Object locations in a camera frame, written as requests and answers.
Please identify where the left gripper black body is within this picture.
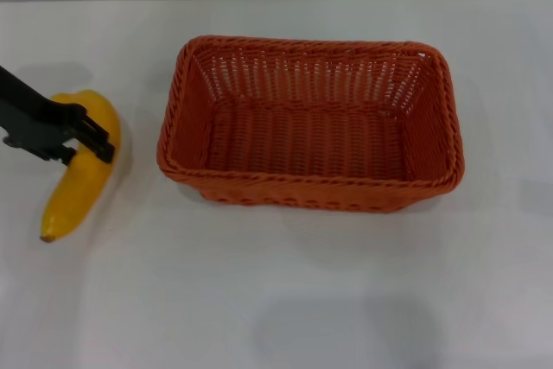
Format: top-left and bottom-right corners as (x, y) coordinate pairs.
(0, 66), (88, 162)

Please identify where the yellow banana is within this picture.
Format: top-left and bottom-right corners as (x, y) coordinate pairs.
(39, 89), (124, 244)

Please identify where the orange woven plastic basket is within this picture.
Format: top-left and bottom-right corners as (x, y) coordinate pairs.
(156, 34), (466, 214)

